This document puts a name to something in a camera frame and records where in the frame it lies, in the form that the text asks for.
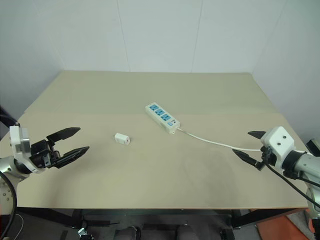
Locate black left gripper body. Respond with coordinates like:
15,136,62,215
29,139,61,170

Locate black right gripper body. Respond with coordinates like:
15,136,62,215
254,146,276,172

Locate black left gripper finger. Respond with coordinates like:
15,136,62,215
51,146,90,169
46,126,82,146

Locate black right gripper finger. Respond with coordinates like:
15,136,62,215
247,129,268,141
231,148,258,166

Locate white plug adapter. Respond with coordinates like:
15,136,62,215
114,133,132,146

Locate white power strip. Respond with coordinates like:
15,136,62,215
144,101,180,134

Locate dark rounded robot leg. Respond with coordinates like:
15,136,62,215
174,224,198,240

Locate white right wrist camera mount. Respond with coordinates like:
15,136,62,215
259,126,296,171

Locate white power cable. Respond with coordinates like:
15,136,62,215
176,127,263,152

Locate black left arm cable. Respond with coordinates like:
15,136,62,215
0,172,18,238

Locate black table frame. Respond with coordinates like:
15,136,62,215
14,206,310,230

